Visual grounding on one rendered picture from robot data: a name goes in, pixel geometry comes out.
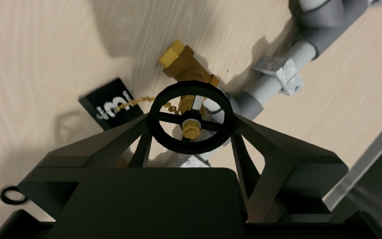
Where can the black rubber ring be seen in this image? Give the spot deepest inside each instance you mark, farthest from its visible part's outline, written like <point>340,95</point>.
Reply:
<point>5,200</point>

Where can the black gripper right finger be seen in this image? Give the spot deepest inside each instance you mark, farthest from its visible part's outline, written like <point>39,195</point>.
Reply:
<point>294,169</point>

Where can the black tag with gold chain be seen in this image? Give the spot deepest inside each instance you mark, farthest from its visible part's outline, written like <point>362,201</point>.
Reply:
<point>115,105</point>

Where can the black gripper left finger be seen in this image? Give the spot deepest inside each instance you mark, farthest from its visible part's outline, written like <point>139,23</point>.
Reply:
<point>104,149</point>

